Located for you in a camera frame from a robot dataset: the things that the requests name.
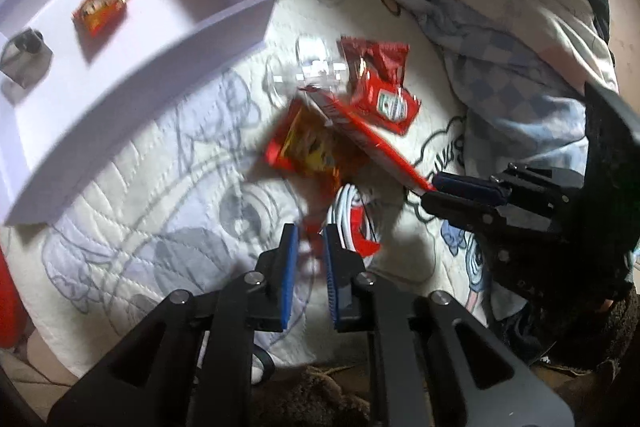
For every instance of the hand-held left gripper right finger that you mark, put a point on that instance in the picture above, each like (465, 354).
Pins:
(332, 284)

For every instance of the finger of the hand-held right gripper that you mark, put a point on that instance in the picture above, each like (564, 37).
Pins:
(467, 189)
(460, 212)

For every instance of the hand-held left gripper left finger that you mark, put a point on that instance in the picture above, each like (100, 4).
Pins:
(290, 279)

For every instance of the long red snack packet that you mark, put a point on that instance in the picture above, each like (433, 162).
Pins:
(370, 142)

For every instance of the red ketchup packet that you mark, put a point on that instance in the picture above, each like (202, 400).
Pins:
(380, 102)

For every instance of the red yellow candy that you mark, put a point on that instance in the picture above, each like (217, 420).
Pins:
(310, 147)

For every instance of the white cardboard box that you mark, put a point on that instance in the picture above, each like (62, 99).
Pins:
(190, 52)

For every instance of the brown fuzzy clothing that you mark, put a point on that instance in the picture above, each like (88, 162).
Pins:
(310, 399)

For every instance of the white quilted cartoon blanket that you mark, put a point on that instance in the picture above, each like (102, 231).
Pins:
(165, 187)

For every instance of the red snack packet in box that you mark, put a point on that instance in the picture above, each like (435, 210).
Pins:
(102, 4)

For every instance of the grey translucent container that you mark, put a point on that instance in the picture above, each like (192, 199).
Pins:
(25, 57)

